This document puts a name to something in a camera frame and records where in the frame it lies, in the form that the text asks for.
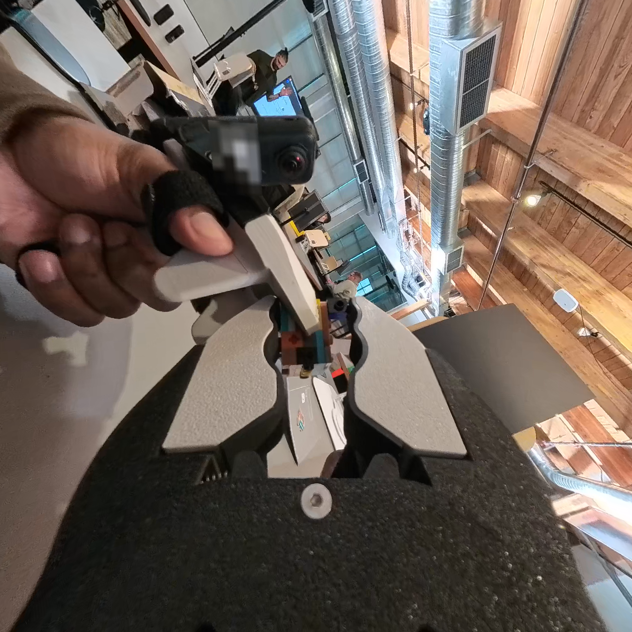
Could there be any wall display screen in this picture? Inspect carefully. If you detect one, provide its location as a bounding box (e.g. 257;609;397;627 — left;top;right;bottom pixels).
249;75;303;118

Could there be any person's left hand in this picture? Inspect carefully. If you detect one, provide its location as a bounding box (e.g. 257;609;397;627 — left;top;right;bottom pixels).
0;120;235;328

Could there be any large duct vent grille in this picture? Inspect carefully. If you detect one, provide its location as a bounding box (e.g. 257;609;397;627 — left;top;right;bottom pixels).
458;27;500;134

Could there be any person's left forearm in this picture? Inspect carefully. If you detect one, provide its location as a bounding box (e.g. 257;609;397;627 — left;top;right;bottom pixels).
0;43;97;149

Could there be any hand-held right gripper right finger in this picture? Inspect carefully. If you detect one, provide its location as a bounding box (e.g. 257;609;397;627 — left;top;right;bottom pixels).
345;295;468;458

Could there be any open instruction booklet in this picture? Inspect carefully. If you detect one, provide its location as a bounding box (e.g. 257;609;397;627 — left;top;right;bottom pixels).
281;368;357;467

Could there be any colourful toy brick model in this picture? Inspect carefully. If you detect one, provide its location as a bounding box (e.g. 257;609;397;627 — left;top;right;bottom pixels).
276;295;357;380

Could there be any grey desk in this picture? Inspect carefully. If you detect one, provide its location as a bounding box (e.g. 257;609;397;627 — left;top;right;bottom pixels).
0;7;218;628

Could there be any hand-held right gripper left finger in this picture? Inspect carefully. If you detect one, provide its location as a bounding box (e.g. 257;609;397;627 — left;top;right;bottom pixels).
162;295;288;456

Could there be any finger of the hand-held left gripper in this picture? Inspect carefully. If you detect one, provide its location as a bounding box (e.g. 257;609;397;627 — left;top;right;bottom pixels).
244;213;321;337

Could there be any silver ventilation duct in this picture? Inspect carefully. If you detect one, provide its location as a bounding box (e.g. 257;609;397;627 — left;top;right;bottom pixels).
429;0;503;302
316;0;398;218

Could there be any grey monitor on stand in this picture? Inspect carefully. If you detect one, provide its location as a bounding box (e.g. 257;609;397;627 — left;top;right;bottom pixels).
288;190;326;224

